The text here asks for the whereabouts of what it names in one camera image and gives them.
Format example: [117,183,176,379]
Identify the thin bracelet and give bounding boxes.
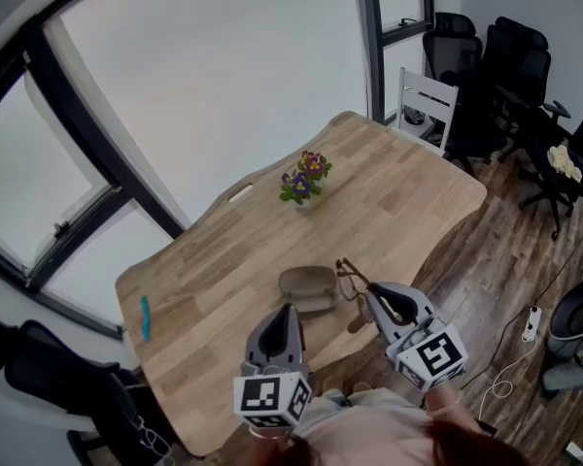
[249,427,289,442]
[427,398,461,417]

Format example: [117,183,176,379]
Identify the teal wavy strip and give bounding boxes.
[140,295,154,343]

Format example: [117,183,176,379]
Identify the black window frame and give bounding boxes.
[0,12,193,342]
[352,0,436,126]

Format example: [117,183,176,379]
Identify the person's pink top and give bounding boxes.
[291,395,482,466]

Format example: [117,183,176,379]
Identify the grey-brown glasses case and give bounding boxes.
[277,265,340,316]

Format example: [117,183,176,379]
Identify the dark round floor appliance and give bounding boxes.
[541,269,583,400]

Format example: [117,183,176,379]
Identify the white charger cable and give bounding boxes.
[133,415,177,466]

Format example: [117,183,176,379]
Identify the black mesh container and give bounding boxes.
[402,105,427,127]

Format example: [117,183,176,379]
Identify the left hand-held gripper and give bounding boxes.
[232,302,314,429]

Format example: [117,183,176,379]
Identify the person's right forearm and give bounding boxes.
[420,381,483,437]

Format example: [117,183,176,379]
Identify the potted purple flower plant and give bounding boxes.
[279,150,333,214]

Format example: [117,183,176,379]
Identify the black floor cable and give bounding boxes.
[459,308,531,393]
[533,230,583,311]

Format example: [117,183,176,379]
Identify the white wooden chair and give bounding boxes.
[391,67,461,157]

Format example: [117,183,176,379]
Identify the white power strip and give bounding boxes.
[521,306,543,344]

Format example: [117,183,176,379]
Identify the cream crumpled cloth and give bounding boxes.
[547,145,583,183]

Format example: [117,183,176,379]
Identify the white floor cable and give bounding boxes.
[478,340,536,417]

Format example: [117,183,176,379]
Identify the brown eyeglasses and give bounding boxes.
[335,257,378,324]

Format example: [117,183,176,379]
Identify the person's light trousers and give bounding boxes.
[310,388,400,427]

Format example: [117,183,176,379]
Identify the person's left forearm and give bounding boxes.
[247,424,293,466]

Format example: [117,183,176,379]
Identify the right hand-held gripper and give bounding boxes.
[366,281,469,393]

